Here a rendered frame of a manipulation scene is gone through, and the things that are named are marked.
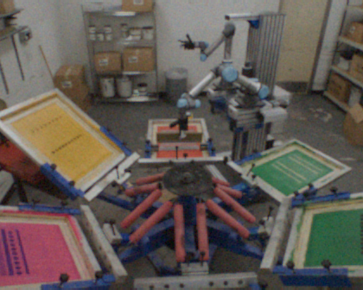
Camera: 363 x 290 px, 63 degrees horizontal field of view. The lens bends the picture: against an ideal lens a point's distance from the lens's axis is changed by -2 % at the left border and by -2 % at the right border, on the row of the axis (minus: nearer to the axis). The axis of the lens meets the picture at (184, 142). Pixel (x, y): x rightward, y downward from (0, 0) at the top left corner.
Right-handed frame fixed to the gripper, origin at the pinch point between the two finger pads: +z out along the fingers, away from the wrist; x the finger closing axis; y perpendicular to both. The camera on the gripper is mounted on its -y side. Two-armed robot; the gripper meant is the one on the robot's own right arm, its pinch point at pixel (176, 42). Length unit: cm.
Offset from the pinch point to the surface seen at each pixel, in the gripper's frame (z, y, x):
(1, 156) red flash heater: 123, 35, -160
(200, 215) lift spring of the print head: -36, 15, -218
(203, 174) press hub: -36, 11, -191
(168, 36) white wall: 42, 79, 245
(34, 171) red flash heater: 87, 33, -175
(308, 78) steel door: -250, 175, 283
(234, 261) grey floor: -70, 146, -169
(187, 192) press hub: -28, 9, -208
